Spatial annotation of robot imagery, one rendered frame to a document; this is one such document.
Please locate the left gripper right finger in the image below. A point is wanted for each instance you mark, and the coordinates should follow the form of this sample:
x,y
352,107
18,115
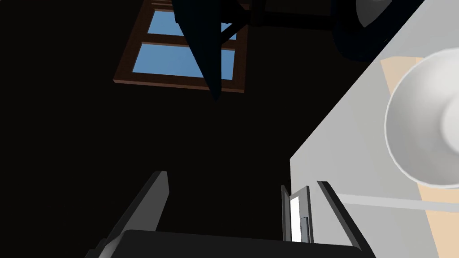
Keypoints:
x,y
340,215

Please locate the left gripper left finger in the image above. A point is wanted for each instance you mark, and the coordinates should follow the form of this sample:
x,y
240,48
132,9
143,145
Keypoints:
x,y
145,208

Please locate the grey framed white door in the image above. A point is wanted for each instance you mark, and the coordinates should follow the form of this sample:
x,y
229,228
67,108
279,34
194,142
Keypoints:
x,y
299,215

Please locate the beige flat board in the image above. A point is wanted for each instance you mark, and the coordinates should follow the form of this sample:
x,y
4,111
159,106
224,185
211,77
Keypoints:
x,y
444,233

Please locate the white bowl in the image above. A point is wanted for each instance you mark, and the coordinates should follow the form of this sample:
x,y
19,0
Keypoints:
x,y
417,122

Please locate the brown framed window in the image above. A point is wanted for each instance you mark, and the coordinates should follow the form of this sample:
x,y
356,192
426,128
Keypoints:
x,y
168,61

